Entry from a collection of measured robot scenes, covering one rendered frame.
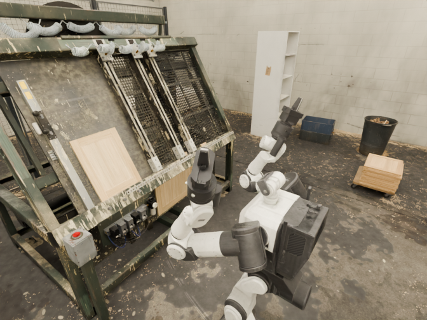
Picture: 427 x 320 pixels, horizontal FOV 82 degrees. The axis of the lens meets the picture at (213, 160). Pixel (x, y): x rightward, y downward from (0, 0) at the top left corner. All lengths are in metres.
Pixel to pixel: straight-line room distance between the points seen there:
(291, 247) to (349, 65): 5.41
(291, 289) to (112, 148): 1.59
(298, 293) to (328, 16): 5.64
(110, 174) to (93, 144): 0.26
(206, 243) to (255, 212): 0.22
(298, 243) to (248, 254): 0.20
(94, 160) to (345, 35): 5.37
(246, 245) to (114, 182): 1.39
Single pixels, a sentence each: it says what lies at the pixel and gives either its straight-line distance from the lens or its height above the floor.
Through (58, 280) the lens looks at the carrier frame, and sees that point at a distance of 2.59.
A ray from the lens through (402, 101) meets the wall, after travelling 6.16.
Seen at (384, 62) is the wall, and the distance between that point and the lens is 6.08.
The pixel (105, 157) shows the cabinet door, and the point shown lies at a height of 1.14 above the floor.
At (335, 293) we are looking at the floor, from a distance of 2.62.
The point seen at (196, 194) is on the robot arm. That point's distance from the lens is 0.72.
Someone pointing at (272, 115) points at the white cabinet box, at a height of 0.52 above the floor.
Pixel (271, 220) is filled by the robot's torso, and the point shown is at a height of 1.37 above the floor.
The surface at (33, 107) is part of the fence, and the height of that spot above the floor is 1.56.
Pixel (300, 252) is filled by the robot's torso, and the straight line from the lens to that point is 1.01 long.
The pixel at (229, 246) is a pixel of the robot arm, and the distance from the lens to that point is 0.90.
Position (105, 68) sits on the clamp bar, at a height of 1.74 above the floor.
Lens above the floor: 1.98
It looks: 27 degrees down
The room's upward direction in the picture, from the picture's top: straight up
